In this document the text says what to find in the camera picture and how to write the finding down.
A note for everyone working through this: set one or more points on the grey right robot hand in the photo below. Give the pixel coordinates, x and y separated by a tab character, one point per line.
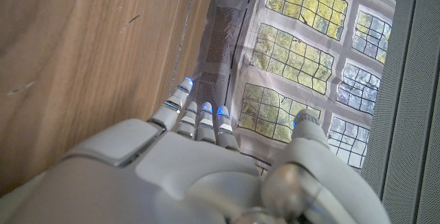
172	176

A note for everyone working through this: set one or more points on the printed window backdrop cloth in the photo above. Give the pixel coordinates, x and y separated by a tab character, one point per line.
292	62

